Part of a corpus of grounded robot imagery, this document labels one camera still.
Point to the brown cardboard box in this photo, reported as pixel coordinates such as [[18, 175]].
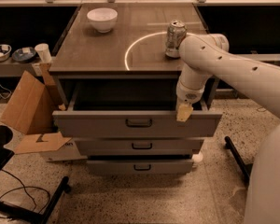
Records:
[[29, 111]]

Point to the blue bowl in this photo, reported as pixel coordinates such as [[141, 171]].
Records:
[[5, 50], [24, 55]]

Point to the grey side shelf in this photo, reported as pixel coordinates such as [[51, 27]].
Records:
[[10, 68]]

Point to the grey bottom drawer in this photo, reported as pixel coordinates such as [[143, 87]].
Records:
[[140, 165]]

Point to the blue bowl right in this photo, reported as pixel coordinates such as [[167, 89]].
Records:
[[24, 55]]

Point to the grey middle drawer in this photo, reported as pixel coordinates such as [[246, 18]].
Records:
[[139, 146]]

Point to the white ceramic bowl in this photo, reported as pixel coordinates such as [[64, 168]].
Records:
[[103, 19]]

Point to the crumpled soda can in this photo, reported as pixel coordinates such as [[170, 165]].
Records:
[[176, 32]]

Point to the white paper cup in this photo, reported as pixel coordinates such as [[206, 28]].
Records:
[[43, 52]]

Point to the grey drawer cabinet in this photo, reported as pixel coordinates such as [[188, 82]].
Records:
[[133, 49]]

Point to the grey top drawer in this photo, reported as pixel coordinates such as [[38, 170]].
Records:
[[131, 108]]

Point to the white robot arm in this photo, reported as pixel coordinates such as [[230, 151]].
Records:
[[207, 55]]

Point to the grey drawer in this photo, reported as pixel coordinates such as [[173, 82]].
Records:
[[131, 108], [140, 165], [139, 146]]

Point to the blue bowl left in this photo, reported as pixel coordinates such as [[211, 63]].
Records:
[[5, 50]]

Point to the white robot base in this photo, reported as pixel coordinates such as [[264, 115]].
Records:
[[263, 197]]

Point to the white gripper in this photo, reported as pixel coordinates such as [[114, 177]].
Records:
[[188, 96]]

